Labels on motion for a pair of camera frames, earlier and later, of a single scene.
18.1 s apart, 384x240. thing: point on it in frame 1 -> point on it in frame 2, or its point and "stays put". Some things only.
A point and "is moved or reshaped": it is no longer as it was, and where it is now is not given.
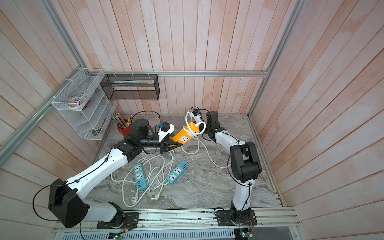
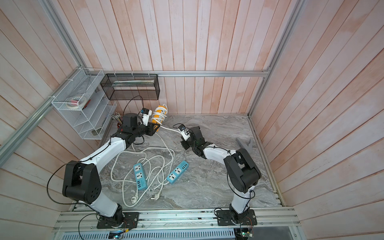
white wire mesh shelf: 81,102 stays put
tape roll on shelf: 75,103 stays put
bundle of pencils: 122,123 stays put
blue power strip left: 140,177 stays put
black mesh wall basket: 131,86 stays put
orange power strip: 186,134 is moved or reshaped
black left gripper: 164,145 -> 150,130
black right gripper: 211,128 -> 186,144
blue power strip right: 177,172 stays put
